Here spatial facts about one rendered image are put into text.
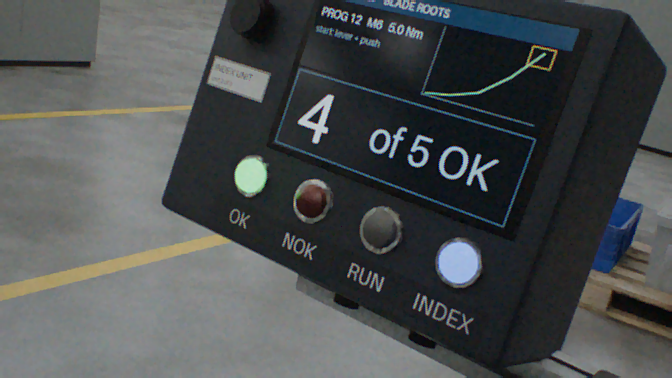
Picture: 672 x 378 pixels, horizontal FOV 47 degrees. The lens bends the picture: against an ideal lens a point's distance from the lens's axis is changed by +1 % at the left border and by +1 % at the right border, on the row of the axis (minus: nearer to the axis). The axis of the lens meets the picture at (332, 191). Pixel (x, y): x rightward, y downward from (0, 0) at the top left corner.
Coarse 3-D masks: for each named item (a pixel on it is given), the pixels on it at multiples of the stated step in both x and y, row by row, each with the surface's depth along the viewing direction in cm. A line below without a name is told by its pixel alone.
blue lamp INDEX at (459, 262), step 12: (456, 240) 40; (468, 240) 40; (444, 252) 40; (456, 252) 39; (468, 252) 39; (480, 252) 39; (444, 264) 40; (456, 264) 39; (468, 264) 39; (480, 264) 39; (444, 276) 40; (456, 276) 39; (468, 276) 39; (480, 276) 39; (456, 288) 40
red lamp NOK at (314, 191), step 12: (312, 180) 45; (300, 192) 45; (312, 192) 45; (324, 192) 45; (300, 204) 45; (312, 204) 45; (324, 204) 45; (300, 216) 46; (312, 216) 45; (324, 216) 45
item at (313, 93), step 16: (304, 80) 47; (320, 80) 46; (336, 80) 46; (304, 96) 47; (320, 96) 46; (336, 96) 45; (352, 96) 45; (288, 112) 47; (304, 112) 47; (320, 112) 46; (336, 112) 45; (352, 112) 45; (288, 128) 47; (304, 128) 46; (320, 128) 46; (336, 128) 45; (288, 144) 47; (304, 144) 46; (320, 144) 46; (336, 144) 45; (320, 160) 45; (336, 160) 45
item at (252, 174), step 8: (248, 160) 48; (256, 160) 48; (264, 160) 48; (240, 168) 48; (248, 168) 47; (256, 168) 47; (264, 168) 47; (240, 176) 48; (248, 176) 47; (256, 176) 47; (264, 176) 47; (240, 184) 48; (248, 184) 47; (256, 184) 47; (264, 184) 47; (248, 192) 48; (256, 192) 48
